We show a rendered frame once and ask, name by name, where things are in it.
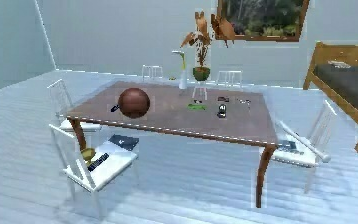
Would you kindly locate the brown-leaved house plant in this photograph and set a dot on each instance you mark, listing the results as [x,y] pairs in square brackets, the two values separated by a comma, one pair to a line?
[205,40]

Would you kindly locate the white chair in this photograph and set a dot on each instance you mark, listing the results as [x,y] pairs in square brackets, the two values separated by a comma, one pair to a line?
[152,71]
[62,106]
[102,166]
[229,78]
[307,146]

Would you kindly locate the small grey metal object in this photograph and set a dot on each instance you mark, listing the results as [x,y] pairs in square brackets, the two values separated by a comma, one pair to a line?
[244,101]

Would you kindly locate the small black device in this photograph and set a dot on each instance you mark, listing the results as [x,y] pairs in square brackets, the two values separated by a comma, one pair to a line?
[222,110]

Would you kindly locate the olive green bowl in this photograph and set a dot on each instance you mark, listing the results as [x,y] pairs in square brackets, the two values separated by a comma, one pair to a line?
[87,154]

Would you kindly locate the white vase with flower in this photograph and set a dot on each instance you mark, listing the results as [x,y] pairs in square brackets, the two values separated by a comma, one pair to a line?
[183,80]

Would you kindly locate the small white stand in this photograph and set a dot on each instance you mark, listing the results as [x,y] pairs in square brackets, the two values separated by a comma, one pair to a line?
[200,89]

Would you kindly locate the green flat object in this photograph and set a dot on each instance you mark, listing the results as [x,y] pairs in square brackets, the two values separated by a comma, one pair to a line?
[197,107]

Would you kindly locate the brown ball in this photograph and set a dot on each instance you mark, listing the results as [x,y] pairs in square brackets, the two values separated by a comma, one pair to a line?
[134,103]

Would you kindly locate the wooden bed with dark mattress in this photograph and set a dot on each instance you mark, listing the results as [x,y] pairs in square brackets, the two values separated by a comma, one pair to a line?
[345,83]

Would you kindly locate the brown wooden dining table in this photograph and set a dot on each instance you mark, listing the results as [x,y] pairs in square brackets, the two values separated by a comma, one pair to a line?
[173,116]

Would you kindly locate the small black pen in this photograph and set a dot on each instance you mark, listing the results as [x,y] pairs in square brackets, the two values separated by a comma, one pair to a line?
[114,108]

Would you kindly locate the wooden framed window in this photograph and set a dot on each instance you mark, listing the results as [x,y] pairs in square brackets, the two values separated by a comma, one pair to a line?
[263,18]

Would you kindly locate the small dark flat object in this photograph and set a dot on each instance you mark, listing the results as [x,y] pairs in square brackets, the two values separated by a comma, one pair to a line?
[223,99]

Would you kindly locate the black remote control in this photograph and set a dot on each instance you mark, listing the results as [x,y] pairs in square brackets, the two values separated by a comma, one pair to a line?
[98,162]

